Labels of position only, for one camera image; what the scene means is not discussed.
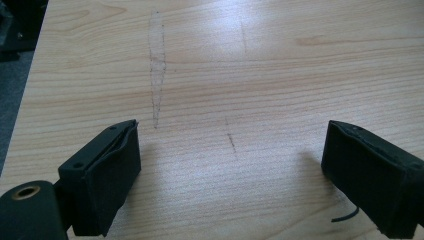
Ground dark equipment beside table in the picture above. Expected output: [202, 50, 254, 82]
[0, 0, 50, 63]

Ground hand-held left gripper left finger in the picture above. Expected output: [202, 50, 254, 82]
[57, 119, 142, 238]

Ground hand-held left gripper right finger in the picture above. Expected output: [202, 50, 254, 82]
[320, 119, 424, 240]

